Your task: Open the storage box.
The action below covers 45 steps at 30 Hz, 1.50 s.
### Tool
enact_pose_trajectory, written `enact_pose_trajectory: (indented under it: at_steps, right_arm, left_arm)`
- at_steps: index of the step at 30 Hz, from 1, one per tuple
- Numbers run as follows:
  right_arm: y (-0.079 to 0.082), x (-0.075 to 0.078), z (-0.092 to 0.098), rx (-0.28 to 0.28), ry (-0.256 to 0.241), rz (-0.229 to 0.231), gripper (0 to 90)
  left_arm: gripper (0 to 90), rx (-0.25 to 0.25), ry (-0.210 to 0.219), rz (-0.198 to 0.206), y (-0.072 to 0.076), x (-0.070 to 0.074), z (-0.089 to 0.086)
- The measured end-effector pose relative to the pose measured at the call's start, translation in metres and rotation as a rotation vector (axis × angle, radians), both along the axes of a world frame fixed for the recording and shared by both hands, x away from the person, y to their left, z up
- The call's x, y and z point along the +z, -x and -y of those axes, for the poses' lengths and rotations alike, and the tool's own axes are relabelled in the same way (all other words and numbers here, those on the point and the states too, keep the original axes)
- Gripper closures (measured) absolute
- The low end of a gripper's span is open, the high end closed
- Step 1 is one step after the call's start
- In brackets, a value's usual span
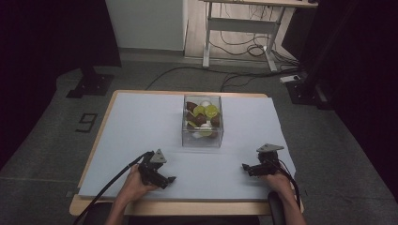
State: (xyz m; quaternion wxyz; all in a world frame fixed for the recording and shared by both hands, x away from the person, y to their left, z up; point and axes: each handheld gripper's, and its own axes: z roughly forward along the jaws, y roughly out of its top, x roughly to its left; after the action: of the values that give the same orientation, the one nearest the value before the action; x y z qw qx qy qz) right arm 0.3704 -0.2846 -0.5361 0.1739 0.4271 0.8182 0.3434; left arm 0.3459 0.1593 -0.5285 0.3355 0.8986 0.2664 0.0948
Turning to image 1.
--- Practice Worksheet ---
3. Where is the long black floor cable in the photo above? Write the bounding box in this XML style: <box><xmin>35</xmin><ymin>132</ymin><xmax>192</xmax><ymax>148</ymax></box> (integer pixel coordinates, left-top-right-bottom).
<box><xmin>145</xmin><ymin>66</ymin><xmax>302</xmax><ymax>92</ymax></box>

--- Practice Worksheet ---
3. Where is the wooden table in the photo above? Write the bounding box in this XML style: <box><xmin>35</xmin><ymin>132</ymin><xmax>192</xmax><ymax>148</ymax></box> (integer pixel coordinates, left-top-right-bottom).
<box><xmin>69</xmin><ymin>89</ymin><xmax>305</xmax><ymax>218</ymax></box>

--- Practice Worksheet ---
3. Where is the white metal frame desk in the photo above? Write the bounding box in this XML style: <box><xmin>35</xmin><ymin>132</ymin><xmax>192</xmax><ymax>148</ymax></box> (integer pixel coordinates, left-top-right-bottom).
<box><xmin>200</xmin><ymin>0</ymin><xmax>319</xmax><ymax>74</ymax></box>

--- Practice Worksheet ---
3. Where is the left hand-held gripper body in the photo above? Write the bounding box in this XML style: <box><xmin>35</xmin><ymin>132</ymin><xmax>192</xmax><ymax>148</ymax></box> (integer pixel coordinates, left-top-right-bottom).
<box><xmin>137</xmin><ymin>148</ymin><xmax>168</xmax><ymax>188</ymax></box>

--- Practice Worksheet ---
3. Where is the clear plastic box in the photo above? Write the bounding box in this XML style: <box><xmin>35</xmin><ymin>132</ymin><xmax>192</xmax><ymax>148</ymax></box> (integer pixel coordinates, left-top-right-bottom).
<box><xmin>181</xmin><ymin>94</ymin><xmax>224</xmax><ymax>149</ymax></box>

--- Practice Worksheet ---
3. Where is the bundle of black cables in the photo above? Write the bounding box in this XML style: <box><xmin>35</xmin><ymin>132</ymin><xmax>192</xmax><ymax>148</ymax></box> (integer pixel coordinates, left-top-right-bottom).
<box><xmin>208</xmin><ymin>3</ymin><xmax>302</xmax><ymax>68</ymax></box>

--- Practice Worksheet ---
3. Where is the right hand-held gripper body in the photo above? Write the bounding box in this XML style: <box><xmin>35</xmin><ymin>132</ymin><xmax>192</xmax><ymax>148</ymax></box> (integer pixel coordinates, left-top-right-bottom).
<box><xmin>250</xmin><ymin>142</ymin><xmax>285</xmax><ymax>178</ymax></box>

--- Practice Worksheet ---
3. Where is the person's left hand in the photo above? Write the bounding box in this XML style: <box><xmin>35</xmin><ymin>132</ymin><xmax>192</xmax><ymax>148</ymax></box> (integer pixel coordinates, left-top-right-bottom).
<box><xmin>120</xmin><ymin>163</ymin><xmax>158</xmax><ymax>204</ymax></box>

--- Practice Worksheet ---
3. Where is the dark curtain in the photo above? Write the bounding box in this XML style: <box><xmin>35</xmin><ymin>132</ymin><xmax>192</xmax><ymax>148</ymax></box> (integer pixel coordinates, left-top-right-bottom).
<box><xmin>0</xmin><ymin>0</ymin><xmax>123</xmax><ymax>172</ymax></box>
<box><xmin>281</xmin><ymin>0</ymin><xmax>398</xmax><ymax>204</ymax></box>

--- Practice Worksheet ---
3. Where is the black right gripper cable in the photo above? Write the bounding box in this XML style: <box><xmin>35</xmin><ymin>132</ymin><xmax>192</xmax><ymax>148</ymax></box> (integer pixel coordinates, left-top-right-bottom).
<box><xmin>271</xmin><ymin>158</ymin><xmax>302</xmax><ymax>211</ymax></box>

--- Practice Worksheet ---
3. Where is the black chair armrest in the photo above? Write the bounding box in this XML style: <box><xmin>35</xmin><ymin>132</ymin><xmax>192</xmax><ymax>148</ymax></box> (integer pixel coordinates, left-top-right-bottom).
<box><xmin>267</xmin><ymin>190</ymin><xmax>287</xmax><ymax>225</ymax></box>

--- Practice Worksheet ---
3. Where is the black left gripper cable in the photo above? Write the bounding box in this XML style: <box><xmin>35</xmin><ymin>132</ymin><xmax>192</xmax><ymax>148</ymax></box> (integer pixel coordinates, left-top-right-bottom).
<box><xmin>72</xmin><ymin>151</ymin><xmax>155</xmax><ymax>225</ymax></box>

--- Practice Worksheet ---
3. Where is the person's right hand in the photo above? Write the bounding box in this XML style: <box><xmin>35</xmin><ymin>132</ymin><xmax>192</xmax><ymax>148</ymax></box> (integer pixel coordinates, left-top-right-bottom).
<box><xmin>260</xmin><ymin>171</ymin><xmax>295</xmax><ymax>199</ymax></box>

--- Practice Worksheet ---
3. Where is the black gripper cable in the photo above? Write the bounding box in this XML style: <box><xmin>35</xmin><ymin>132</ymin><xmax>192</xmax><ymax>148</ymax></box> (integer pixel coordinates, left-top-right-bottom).
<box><xmin>271</xmin><ymin>158</ymin><xmax>302</xmax><ymax>211</ymax></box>
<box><xmin>72</xmin><ymin>151</ymin><xmax>155</xmax><ymax>225</ymax></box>

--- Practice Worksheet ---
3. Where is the white power strip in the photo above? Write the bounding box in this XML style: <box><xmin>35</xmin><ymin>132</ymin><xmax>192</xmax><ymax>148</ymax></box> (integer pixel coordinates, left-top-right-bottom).
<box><xmin>279</xmin><ymin>74</ymin><xmax>302</xmax><ymax>84</ymax></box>

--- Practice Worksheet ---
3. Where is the pile of coffee capsules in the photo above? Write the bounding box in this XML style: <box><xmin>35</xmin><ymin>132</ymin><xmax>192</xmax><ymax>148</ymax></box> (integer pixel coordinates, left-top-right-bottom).
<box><xmin>185</xmin><ymin>99</ymin><xmax>222</xmax><ymax>140</ymax></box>

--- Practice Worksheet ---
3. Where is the black stand base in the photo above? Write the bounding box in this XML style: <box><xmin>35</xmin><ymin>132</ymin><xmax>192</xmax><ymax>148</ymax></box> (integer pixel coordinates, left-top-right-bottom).
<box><xmin>65</xmin><ymin>65</ymin><xmax>115</xmax><ymax>99</ymax></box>
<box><xmin>284</xmin><ymin>78</ymin><xmax>334</xmax><ymax>111</ymax></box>

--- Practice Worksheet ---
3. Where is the pale blue table sheet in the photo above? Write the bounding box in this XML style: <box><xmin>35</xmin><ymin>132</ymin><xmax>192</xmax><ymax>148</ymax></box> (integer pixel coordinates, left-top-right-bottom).
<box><xmin>78</xmin><ymin>92</ymin><xmax>297</xmax><ymax>202</ymax></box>

